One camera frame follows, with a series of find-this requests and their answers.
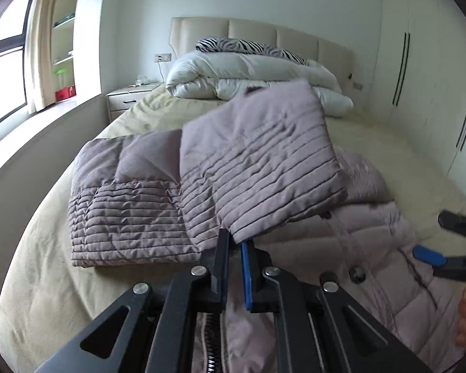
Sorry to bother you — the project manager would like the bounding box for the white nightstand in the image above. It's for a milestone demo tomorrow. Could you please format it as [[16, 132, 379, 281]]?
[[107, 81, 160, 115]]

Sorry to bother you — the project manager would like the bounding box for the black framed window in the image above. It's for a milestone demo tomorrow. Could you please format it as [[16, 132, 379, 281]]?
[[0, 0, 34, 133]]

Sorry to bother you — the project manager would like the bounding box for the white wardrobe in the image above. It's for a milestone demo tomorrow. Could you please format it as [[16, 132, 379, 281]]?
[[367, 0, 466, 203]]

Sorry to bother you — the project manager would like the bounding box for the white folded duvet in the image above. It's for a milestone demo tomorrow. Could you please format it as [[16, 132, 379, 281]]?
[[165, 51, 355, 118]]

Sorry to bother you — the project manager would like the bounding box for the beige padded headboard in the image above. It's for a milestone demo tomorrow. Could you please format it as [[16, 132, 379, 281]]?
[[169, 16, 354, 86]]

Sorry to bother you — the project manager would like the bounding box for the red box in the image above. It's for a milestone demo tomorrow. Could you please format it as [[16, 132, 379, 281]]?
[[55, 85, 76, 102]]

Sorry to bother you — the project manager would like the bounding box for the zebra print pillow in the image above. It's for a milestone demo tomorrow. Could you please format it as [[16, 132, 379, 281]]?
[[195, 37, 309, 66]]

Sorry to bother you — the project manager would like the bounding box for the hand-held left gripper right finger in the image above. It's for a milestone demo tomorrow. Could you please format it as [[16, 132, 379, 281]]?
[[240, 240, 432, 373]]

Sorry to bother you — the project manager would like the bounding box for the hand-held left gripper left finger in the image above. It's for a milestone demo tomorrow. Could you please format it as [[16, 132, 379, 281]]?
[[35, 228, 231, 373]]

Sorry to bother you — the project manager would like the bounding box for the beige curtain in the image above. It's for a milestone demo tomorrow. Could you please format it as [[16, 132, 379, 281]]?
[[25, 0, 63, 114]]

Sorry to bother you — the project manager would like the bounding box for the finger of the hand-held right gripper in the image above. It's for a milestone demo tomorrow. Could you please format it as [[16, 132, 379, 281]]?
[[413, 244, 466, 282], [438, 210, 466, 242]]

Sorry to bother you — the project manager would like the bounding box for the bed with beige sheet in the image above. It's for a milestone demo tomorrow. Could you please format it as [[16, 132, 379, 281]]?
[[0, 83, 466, 373]]

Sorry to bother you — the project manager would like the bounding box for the mauve quilted puffer jacket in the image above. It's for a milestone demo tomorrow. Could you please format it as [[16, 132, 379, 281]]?
[[68, 80, 466, 373]]

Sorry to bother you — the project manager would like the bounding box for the white built-in shelf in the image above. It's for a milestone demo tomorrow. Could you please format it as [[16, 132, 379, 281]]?
[[50, 0, 86, 102]]

